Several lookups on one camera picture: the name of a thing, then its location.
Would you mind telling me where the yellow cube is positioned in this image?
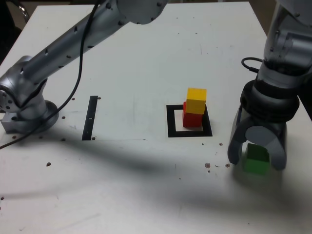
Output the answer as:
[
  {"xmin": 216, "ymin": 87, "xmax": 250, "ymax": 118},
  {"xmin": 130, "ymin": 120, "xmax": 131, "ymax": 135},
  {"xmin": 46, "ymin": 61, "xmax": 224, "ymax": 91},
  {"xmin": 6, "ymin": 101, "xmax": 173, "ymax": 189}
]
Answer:
[{"xmin": 186, "ymin": 87, "xmax": 207, "ymax": 115}]

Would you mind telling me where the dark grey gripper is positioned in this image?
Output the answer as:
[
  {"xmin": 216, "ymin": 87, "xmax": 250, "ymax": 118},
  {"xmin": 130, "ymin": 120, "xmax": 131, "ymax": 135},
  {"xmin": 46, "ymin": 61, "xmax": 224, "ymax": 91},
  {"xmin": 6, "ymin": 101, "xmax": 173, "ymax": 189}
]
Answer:
[{"xmin": 227, "ymin": 109, "xmax": 289, "ymax": 171}]

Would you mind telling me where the green cube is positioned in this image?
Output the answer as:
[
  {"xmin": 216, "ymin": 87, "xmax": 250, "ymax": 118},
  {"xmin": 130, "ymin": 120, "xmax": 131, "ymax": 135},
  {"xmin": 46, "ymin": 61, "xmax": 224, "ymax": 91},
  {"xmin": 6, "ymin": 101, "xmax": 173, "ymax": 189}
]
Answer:
[{"xmin": 243, "ymin": 143, "xmax": 271, "ymax": 175}]

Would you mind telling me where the red cube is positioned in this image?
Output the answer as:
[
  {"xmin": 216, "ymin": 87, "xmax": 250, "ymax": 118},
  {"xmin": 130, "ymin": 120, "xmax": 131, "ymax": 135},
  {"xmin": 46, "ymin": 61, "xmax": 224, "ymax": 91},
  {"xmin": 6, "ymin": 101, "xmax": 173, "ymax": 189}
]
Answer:
[{"xmin": 182, "ymin": 101, "xmax": 203, "ymax": 128}]

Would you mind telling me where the black tape square outline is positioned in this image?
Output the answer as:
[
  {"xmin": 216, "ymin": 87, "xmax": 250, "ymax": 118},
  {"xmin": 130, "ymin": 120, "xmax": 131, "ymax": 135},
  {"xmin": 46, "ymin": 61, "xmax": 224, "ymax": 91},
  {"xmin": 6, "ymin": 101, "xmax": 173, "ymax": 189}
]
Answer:
[{"xmin": 166, "ymin": 104, "xmax": 213, "ymax": 138}]

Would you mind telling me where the black tape strip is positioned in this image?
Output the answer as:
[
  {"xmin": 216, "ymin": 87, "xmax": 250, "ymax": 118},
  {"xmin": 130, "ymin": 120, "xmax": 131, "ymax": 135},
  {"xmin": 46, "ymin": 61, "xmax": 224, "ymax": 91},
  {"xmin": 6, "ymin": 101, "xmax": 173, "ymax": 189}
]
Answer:
[{"xmin": 82, "ymin": 96, "xmax": 98, "ymax": 141}]

